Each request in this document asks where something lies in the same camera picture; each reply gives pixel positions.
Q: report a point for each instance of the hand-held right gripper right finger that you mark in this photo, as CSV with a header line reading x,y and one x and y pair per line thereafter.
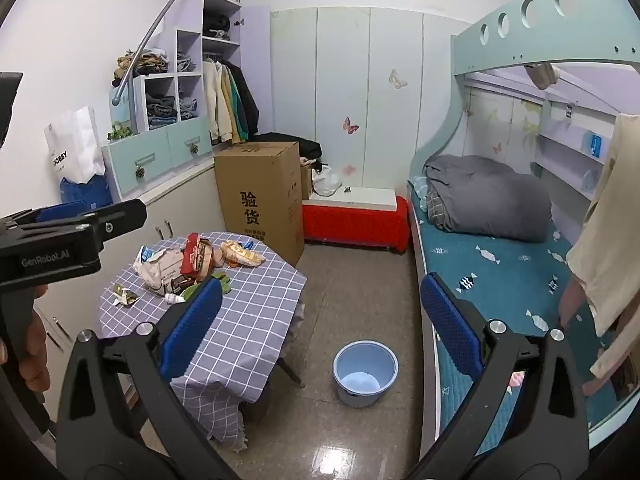
x,y
450,330

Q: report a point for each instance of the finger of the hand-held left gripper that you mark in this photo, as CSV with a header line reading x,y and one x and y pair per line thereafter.
x,y
60,211
122,220

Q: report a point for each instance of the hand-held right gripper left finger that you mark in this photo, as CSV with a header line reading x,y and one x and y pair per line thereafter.
x,y
192,330

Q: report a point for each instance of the blue white printed packet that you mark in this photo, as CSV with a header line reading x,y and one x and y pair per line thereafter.
x,y
147,256

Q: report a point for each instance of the green orange wrapper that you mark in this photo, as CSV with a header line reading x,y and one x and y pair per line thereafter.
x,y
222,281

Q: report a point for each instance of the light blue plastic bucket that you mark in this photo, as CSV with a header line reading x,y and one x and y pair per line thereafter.
x,y
365,385

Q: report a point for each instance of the person's left hand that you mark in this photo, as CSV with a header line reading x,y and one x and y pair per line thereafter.
x,y
37,360

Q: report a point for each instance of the blue bag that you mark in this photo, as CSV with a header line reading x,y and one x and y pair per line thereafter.
x,y
85,192

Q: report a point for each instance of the small white bottle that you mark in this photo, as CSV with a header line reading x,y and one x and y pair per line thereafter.
x,y
175,299

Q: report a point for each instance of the teal drawer with pinecone knob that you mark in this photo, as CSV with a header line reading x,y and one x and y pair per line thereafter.
x,y
180,140
125,160

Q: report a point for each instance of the purple checked tablecloth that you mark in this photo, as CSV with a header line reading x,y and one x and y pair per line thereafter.
x,y
250,310

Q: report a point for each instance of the white paper shopping bag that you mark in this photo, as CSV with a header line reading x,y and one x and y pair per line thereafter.
x,y
75,150

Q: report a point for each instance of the beige crumpled bag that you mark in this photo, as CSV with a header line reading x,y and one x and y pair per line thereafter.
x,y
160,272

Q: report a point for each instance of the red snack packet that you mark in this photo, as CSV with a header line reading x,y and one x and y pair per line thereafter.
x,y
192,260

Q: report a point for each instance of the white low cabinet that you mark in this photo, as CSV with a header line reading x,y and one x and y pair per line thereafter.
x,y
190,200

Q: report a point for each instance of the gold foil wrapper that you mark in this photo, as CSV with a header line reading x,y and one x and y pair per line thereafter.
x,y
122,295

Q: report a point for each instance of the teal quilted bed mat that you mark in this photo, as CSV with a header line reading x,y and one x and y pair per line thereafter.
x,y
500,270

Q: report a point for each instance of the small green plant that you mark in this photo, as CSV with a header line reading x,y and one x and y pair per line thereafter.
x,y
120,132

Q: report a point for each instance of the orange yellow snack packet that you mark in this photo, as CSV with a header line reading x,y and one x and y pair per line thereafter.
x,y
242,255

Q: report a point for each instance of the black table leg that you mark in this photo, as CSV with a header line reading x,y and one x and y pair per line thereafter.
x,y
289,372

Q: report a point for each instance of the dark folded clothes stack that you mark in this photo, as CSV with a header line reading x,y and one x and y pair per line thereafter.
x,y
162,107

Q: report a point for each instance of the folded jeans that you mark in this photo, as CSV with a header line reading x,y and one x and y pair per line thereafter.
x,y
186,64
187,107

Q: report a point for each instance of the grey duvet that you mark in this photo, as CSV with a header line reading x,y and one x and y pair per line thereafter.
x,y
490,195

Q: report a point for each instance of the large cardboard box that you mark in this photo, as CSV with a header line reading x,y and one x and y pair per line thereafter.
x,y
260,185

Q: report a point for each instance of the red covered bench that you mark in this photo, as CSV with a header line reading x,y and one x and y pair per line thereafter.
x,y
350,225

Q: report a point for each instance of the olive clothes pile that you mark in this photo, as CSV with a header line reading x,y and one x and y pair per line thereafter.
x,y
145,62

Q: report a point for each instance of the mustard hanging garment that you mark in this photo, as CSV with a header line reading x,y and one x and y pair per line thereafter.
x,y
237,110

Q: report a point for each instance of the black hanging coat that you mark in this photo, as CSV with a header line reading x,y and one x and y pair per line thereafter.
x,y
250,100

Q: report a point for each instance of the large cream hanging cloth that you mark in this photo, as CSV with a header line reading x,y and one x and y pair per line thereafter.
x,y
610,240

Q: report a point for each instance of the curved metal handrail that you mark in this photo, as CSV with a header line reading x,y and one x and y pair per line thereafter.
x,y
150,35

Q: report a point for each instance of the small cardboard box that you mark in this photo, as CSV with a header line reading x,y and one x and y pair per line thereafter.
x,y
309,180

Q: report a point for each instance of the white plastic bag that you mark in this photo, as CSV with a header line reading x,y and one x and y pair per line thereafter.
x,y
327,182

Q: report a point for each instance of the small blue box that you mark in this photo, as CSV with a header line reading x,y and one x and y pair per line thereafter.
x,y
596,145

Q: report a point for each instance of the grey cloth bundle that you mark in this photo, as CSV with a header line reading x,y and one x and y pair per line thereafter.
x,y
542,76

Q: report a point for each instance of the pale pink wall sticker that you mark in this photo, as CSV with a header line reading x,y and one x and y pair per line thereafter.
x,y
347,168

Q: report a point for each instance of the pink butterfly wall sticker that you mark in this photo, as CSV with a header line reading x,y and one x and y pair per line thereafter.
x,y
350,125

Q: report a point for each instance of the cream butterfly wall sticker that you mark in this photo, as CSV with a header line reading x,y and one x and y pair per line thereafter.
x,y
397,79

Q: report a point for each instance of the pale green bunk bed frame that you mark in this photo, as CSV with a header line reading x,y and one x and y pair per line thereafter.
x,y
520,42

